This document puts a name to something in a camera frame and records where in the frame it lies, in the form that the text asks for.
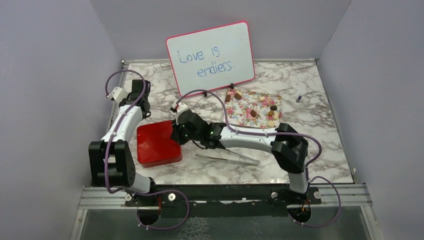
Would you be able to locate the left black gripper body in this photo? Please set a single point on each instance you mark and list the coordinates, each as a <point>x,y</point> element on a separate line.
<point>149,106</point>

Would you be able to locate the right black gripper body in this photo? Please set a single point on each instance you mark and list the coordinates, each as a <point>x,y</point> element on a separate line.
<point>182,137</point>

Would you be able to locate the red box lid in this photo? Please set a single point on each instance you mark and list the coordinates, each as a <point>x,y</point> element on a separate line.
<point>153,141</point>

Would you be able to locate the metal tongs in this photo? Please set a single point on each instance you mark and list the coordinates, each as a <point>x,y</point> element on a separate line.
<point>234,158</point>

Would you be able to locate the red chocolate box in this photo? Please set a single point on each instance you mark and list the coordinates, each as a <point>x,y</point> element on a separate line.
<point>149,163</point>

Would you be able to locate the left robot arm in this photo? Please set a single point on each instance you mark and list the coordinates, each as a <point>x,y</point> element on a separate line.
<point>111,161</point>

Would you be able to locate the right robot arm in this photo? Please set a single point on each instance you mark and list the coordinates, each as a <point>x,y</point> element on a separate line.
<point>288,147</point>

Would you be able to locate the tan block chocolate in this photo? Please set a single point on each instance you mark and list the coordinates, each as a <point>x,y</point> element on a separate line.
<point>238,96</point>

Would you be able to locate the brown ridged chocolate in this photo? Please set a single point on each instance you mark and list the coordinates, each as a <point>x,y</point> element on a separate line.
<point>253,113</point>

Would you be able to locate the white heart chocolate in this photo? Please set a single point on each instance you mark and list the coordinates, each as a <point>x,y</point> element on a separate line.
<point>271,123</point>

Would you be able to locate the black whiteboard stand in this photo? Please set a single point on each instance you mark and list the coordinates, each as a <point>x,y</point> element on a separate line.
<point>231,86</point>

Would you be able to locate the floral serving tray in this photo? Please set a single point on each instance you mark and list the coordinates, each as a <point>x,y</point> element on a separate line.
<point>238,111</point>

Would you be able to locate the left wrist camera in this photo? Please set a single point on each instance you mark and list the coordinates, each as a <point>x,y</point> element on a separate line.
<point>117,94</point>

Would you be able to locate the white board pink frame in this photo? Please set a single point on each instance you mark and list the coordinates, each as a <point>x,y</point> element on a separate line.
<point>211,58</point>

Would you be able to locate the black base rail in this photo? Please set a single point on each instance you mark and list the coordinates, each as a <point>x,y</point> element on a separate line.
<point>210,201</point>

